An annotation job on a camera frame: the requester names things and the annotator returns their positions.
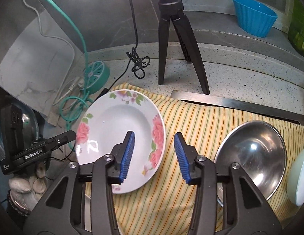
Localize teal round power strip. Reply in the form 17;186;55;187
83;61;110;94

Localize glass pot lid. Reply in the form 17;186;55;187
0;96;39;158

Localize white gloved left hand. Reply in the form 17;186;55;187
8;162;48;214

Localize teal cable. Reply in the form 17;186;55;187
28;0;94;130

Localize light blue bowl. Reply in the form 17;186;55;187
287;149;304;206

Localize white plate pink roses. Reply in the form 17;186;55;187
75;89;165;194

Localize white cable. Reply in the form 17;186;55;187
17;0;82;106

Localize blue fluted plastic cup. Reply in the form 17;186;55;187
233;0;278;38

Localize striped yellow cloth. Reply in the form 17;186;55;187
84;82;304;235

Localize black cable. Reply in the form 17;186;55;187
93;0;152;104

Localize black tripod stand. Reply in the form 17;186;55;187
158;0;210;94

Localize large stainless steel bowl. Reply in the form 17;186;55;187
214;120;287;200

